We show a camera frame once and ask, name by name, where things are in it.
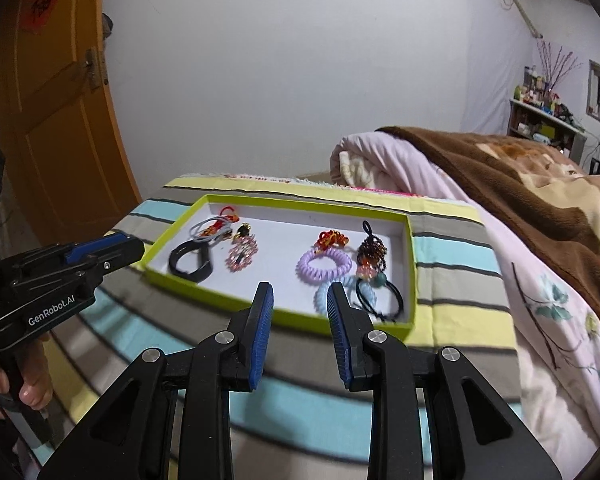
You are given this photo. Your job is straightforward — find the dark red bead bracelet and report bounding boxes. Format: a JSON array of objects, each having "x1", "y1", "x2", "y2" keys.
[{"x1": 356, "y1": 220, "x2": 389, "y2": 277}]

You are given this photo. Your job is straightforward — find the metal door latch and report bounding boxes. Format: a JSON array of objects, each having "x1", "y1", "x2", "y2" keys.
[{"x1": 82, "y1": 47, "x2": 110, "y2": 92}]

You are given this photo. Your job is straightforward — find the pink bead bracelet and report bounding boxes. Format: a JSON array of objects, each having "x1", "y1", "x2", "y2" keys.
[{"x1": 225, "y1": 235, "x2": 259, "y2": 274}]

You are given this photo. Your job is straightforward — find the light blue spiral hair tie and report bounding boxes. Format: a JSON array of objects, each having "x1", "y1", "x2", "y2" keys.
[{"x1": 313, "y1": 275, "x2": 365, "y2": 317}]

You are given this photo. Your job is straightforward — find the brown plush blanket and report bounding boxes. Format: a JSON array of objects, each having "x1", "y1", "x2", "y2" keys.
[{"x1": 375, "y1": 126, "x2": 600, "y2": 361}]

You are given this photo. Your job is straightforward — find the pink floral quilt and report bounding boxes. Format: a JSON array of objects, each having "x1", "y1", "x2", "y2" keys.
[{"x1": 329, "y1": 131, "x2": 600, "y2": 453}]

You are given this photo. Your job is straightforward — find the red and gold knot charm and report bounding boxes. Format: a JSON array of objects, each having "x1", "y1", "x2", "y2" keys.
[{"x1": 316, "y1": 230, "x2": 351, "y2": 252}]

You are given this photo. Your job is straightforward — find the black hair tie teal bead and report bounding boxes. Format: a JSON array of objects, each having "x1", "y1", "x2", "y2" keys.
[{"x1": 355, "y1": 271, "x2": 406, "y2": 324}]

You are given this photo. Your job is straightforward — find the person's left hand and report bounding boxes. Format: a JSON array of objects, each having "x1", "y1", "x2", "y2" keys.
[{"x1": 0, "y1": 332, "x2": 54, "y2": 419}]

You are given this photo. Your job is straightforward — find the red door sign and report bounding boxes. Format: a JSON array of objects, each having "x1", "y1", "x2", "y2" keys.
[{"x1": 22, "y1": 0, "x2": 71, "y2": 34}]

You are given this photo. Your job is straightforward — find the red knotted cord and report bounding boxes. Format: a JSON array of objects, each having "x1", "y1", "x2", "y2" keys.
[{"x1": 202, "y1": 205, "x2": 241, "y2": 239}]

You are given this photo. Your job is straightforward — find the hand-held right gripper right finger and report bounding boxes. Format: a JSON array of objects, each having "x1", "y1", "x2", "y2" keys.
[{"x1": 327, "y1": 282, "x2": 563, "y2": 480}]

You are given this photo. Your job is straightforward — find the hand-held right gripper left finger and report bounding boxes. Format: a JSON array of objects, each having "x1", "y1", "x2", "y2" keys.
[{"x1": 37, "y1": 281, "x2": 276, "y2": 480}]

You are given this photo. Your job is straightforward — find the purple spiral hair tie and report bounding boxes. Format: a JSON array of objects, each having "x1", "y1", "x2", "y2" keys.
[{"x1": 296, "y1": 247, "x2": 354, "y2": 285}]

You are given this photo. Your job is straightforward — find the cluttered wall shelf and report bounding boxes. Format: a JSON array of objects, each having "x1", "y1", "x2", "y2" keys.
[{"x1": 507, "y1": 65, "x2": 589, "y2": 162}]

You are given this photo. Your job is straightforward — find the purple blossom branches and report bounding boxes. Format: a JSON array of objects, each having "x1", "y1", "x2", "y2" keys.
[{"x1": 536, "y1": 40, "x2": 584, "y2": 96}]

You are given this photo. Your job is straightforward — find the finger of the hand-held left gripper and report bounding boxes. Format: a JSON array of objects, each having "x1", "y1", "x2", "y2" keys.
[
  {"x1": 87, "y1": 236, "x2": 146, "y2": 282},
  {"x1": 64, "y1": 232, "x2": 132, "y2": 265}
]

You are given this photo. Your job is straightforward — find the black wristband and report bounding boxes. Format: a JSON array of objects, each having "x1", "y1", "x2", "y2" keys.
[{"x1": 168, "y1": 239, "x2": 215, "y2": 277}]

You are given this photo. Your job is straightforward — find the green-edged white box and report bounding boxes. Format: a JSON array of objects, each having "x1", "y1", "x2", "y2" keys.
[{"x1": 141, "y1": 194, "x2": 417, "y2": 341}]

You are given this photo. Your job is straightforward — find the grey hair tie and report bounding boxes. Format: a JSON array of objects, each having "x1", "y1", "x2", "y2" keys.
[{"x1": 189, "y1": 217, "x2": 234, "y2": 249}]

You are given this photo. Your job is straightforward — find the striped bed sheet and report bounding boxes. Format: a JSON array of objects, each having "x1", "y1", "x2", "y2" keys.
[{"x1": 10, "y1": 174, "x2": 526, "y2": 480}]

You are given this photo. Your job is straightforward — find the orange wooden door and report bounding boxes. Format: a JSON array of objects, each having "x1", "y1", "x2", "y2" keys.
[{"x1": 0, "y1": 0, "x2": 143, "y2": 233}]

